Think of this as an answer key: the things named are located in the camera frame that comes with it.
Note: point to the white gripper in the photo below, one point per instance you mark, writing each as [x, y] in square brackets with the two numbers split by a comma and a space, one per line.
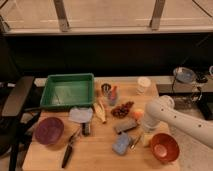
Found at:
[146, 138]

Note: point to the silver fork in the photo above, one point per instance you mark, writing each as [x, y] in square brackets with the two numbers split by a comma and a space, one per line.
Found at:
[135, 141]

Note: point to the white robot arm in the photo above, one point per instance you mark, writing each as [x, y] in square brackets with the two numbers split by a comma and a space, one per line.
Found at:
[162, 109]

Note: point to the red bowl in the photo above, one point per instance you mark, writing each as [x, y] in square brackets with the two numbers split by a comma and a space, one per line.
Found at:
[164, 148]

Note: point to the purple bowl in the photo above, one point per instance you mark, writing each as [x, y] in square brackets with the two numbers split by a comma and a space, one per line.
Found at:
[49, 131]

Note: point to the orange fruit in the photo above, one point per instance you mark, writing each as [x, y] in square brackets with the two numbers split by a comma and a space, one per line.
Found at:
[138, 114]

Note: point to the blue sponge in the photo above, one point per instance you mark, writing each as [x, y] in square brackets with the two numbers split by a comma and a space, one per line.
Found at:
[121, 144]

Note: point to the grey rectangular block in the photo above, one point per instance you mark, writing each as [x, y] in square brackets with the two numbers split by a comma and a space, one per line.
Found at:
[125, 126]

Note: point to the bunch of dark grapes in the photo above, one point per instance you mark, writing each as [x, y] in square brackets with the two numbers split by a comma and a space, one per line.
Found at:
[122, 110]

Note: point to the orange and blue bottle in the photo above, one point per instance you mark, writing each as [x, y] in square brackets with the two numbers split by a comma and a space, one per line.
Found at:
[112, 96]

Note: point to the white plastic cup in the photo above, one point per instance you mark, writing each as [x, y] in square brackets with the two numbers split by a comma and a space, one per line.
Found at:
[143, 83]

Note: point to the small black tool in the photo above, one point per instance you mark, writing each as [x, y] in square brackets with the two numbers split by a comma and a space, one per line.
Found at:
[86, 129]

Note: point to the small metal cup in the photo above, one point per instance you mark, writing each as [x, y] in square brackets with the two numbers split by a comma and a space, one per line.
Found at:
[105, 88]

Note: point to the white crumpled cloth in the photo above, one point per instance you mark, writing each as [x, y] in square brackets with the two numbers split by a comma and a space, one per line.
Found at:
[80, 115]

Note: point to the metal dish on stand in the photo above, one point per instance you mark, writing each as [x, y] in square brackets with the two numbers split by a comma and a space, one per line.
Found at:
[184, 75]

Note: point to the green plastic bin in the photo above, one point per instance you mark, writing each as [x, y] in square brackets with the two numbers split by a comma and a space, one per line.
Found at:
[63, 91]

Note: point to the black chair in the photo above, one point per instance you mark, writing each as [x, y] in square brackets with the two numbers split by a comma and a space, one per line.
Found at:
[12, 130]

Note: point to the black handled tongs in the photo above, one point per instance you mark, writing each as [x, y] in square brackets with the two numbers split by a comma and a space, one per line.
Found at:
[69, 147]

